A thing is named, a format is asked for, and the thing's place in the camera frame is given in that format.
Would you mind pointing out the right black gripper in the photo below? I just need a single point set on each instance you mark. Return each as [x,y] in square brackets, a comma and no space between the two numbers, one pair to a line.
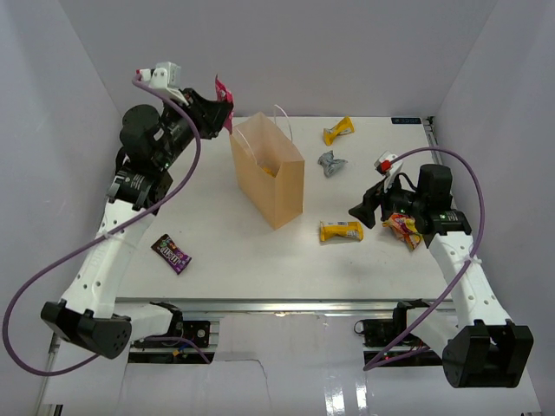
[375,196]

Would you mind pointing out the small yellow candy wrapper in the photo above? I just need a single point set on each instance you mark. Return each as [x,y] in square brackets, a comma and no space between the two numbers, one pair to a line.
[343,127]

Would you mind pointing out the silver crumpled wrapper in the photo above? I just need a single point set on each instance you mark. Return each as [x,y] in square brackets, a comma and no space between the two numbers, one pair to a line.
[330,164]

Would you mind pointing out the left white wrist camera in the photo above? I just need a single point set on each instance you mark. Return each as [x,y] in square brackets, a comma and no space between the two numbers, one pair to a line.
[164,78]

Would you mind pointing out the aluminium front rail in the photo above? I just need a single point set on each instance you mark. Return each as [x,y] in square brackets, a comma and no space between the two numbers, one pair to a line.
[271,306]

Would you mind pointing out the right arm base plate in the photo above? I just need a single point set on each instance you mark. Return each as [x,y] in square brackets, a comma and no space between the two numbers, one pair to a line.
[378,333]

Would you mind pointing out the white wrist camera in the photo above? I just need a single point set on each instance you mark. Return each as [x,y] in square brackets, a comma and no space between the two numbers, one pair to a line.
[388,166]
[164,78]

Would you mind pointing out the pink candy packet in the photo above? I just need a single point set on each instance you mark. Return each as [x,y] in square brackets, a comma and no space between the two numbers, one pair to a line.
[225,95]

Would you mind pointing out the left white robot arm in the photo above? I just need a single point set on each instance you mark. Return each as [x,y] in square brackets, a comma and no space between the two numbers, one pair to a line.
[84,316]

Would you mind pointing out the brown paper bag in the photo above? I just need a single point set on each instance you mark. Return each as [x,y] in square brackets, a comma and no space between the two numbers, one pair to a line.
[258,139]

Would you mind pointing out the yellow snack bar wrapper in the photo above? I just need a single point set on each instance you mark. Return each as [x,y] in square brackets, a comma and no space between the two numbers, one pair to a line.
[345,229]

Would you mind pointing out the orange fruit candy bag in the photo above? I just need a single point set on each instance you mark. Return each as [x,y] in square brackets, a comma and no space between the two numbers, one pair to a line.
[403,227]

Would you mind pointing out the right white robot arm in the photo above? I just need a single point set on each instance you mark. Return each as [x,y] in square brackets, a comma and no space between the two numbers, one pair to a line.
[485,348]

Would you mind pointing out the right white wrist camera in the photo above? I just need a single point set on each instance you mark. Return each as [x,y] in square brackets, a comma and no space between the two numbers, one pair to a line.
[388,166]

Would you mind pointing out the large orange snack bag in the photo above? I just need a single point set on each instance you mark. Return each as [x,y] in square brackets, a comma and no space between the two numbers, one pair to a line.
[269,168]

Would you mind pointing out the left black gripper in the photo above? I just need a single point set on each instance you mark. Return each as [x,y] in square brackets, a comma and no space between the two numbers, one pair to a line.
[211,115]

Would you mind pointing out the purple M&M's packet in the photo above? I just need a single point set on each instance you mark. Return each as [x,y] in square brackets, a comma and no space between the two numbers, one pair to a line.
[172,254]

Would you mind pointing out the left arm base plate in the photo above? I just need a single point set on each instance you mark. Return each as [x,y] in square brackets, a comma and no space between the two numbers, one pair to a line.
[186,343]

